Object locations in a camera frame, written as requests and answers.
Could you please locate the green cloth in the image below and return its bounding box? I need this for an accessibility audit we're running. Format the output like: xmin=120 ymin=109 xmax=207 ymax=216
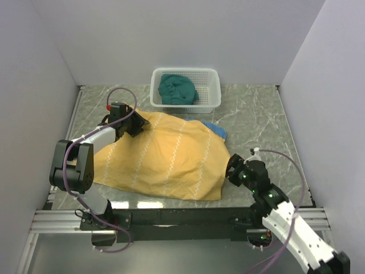
xmin=158 ymin=74 xmax=199 ymax=105

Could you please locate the aluminium frame rail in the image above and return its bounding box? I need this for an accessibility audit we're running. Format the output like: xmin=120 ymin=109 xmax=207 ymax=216
xmin=29 ymin=210 xmax=81 ymax=234

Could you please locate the white plastic basket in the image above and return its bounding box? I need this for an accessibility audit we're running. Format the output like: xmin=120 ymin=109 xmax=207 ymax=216
xmin=149 ymin=67 xmax=221 ymax=113

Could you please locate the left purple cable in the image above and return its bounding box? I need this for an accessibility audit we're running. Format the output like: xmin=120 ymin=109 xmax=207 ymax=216
xmin=64 ymin=87 xmax=138 ymax=254

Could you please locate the black base bar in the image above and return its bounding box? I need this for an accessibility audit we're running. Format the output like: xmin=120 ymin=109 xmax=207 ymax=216
xmin=79 ymin=207 xmax=273 ymax=248

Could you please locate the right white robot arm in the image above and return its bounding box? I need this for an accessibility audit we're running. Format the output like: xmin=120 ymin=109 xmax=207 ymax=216
xmin=225 ymin=148 xmax=350 ymax=273

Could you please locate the blue yellow Pikachu pillowcase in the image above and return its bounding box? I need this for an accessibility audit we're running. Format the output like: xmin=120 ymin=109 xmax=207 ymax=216
xmin=93 ymin=110 xmax=230 ymax=201

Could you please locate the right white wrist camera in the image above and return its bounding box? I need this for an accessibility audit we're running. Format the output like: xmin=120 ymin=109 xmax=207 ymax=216
xmin=247 ymin=147 xmax=262 ymax=161

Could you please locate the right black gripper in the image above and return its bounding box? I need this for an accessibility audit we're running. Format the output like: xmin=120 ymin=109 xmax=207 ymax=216
xmin=213 ymin=153 xmax=257 ymax=192

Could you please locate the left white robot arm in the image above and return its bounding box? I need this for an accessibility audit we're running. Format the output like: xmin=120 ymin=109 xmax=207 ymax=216
xmin=49 ymin=103 xmax=149 ymax=229

